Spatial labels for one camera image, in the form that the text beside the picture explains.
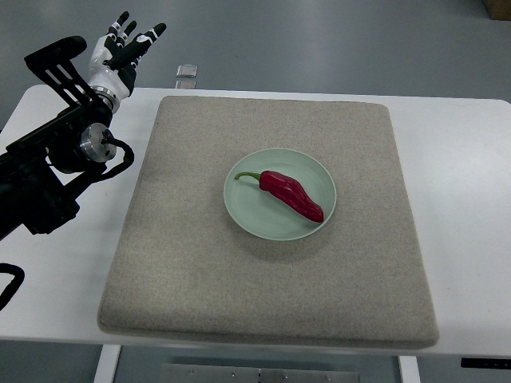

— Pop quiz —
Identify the light green plate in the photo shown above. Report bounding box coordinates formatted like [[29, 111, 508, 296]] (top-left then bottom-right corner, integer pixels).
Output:
[[224, 148, 337, 241]]

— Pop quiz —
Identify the black table control panel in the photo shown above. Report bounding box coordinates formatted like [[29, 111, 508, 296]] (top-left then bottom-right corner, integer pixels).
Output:
[[460, 357, 511, 370]]

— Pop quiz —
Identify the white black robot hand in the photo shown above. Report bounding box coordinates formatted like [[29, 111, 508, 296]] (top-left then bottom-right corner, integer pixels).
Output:
[[89, 11, 167, 101]]

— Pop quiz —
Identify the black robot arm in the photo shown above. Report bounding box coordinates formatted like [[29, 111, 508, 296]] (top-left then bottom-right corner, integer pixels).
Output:
[[1, 36, 134, 237]]

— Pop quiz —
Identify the red pepper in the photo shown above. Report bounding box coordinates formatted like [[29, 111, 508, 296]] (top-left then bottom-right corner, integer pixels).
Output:
[[234, 170, 324, 223]]

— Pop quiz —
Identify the clear floor socket cover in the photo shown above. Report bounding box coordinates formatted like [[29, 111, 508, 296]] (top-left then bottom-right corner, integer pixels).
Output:
[[176, 64, 198, 78]]

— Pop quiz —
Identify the black braided cable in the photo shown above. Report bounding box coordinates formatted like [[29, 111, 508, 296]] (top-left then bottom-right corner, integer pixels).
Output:
[[0, 263, 26, 312]]

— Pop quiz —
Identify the white table leg frame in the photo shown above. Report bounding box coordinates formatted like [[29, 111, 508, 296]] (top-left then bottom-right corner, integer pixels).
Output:
[[93, 345, 121, 383]]

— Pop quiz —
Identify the cardboard box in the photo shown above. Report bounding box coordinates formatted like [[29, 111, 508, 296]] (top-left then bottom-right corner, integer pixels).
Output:
[[484, 0, 511, 21]]

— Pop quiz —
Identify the beige felt mat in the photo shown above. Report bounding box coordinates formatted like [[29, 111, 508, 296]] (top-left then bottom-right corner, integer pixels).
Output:
[[98, 96, 439, 349]]

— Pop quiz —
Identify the metal base plate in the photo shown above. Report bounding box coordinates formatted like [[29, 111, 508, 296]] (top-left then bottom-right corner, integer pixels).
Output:
[[159, 364, 360, 383]]

